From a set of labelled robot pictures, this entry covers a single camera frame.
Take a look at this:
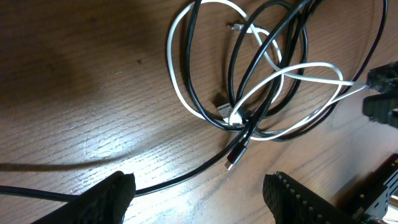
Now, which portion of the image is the thick black cable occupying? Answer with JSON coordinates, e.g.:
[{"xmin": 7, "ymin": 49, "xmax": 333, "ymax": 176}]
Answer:
[{"xmin": 0, "ymin": 0, "xmax": 389, "ymax": 203}]

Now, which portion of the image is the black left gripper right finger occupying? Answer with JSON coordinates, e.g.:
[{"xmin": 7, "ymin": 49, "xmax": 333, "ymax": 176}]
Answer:
[{"xmin": 262, "ymin": 172, "xmax": 360, "ymax": 224}]

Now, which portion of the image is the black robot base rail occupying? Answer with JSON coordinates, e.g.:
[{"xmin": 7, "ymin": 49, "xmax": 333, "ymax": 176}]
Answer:
[{"xmin": 338, "ymin": 153, "xmax": 397, "ymax": 223}]

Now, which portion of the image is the white usb cable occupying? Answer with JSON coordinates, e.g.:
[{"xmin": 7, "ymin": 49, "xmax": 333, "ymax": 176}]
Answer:
[{"xmin": 166, "ymin": 0, "xmax": 369, "ymax": 141}]

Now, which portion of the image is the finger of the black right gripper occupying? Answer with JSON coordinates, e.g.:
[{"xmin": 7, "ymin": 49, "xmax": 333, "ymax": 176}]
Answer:
[
  {"xmin": 366, "ymin": 62, "xmax": 397, "ymax": 93},
  {"xmin": 362, "ymin": 93, "xmax": 397, "ymax": 128}
]

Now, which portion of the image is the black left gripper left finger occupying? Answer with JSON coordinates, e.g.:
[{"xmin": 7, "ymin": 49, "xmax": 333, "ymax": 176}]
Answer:
[{"xmin": 32, "ymin": 171, "xmax": 136, "ymax": 224}]

